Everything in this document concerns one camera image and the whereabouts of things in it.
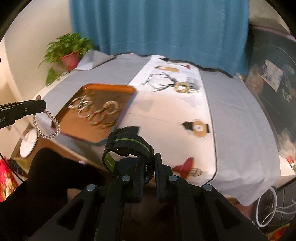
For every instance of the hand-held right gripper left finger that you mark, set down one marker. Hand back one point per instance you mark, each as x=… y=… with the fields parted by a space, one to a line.
x=138 y=190

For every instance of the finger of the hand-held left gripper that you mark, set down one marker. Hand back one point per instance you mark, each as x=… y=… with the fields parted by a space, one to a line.
x=30 y=109
x=27 y=102

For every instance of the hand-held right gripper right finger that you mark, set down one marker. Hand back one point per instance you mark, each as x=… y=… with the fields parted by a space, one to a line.
x=159 y=183

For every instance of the copper metal tray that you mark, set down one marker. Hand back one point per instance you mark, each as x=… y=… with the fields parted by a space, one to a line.
x=69 y=129

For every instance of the black and green wristwatch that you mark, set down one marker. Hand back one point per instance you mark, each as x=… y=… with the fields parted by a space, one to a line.
x=129 y=142

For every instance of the white round plate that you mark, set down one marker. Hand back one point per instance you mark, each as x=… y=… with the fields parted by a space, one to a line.
x=27 y=143

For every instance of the red patterned cloth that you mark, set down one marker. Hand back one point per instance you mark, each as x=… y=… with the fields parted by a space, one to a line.
x=7 y=180

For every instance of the potted green plant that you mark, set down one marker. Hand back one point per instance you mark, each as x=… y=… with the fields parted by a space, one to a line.
x=68 y=58

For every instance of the grey and white printed tablecloth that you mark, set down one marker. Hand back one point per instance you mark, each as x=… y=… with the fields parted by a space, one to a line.
x=238 y=129

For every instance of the dark storage container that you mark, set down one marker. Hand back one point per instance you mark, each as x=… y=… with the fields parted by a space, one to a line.
x=270 y=109

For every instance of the blue curtain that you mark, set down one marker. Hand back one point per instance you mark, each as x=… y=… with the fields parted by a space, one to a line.
x=161 y=27

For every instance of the white and blue sticker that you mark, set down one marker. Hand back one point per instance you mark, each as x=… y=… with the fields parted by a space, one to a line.
x=272 y=73

